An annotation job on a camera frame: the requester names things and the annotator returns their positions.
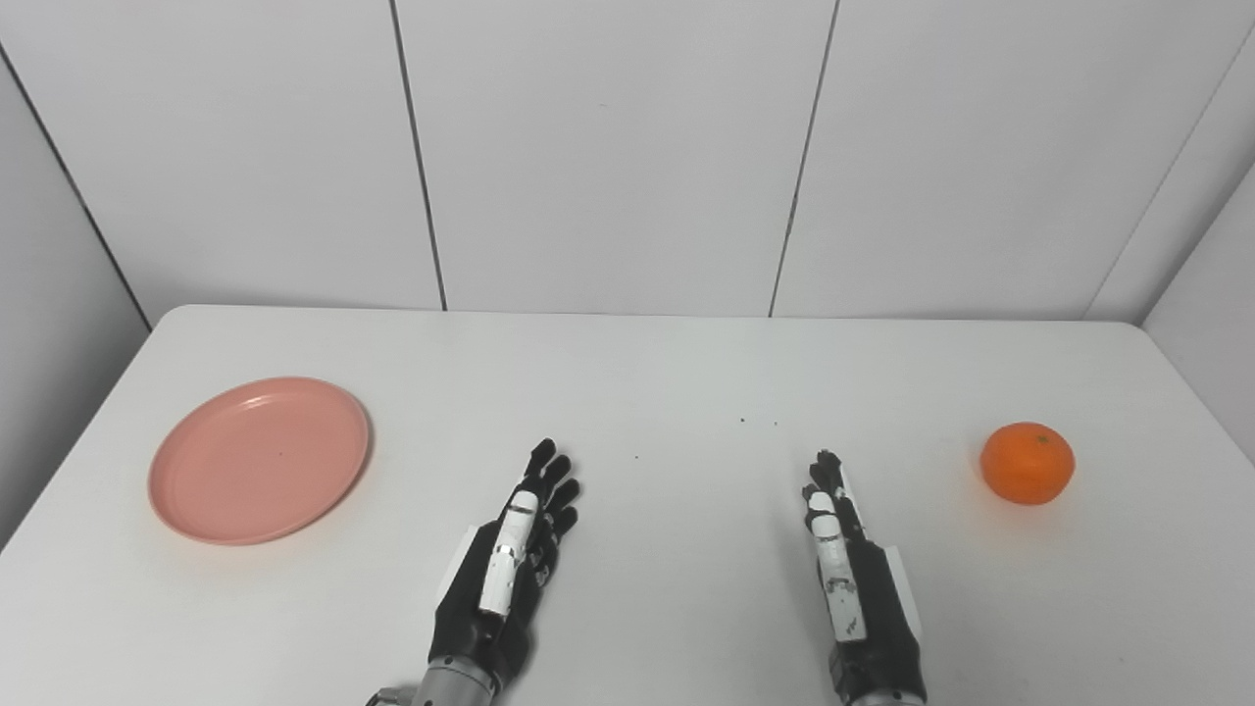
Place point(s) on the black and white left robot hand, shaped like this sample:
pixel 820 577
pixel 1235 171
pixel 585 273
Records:
pixel 490 588

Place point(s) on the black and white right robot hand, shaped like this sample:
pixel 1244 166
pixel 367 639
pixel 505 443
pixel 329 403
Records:
pixel 868 608

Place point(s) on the orange fruit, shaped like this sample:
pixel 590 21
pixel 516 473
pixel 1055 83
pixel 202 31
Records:
pixel 1028 464

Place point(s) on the pink round plate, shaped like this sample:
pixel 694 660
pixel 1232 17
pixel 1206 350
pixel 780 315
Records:
pixel 257 461

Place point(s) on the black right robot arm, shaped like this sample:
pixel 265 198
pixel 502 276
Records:
pixel 887 701

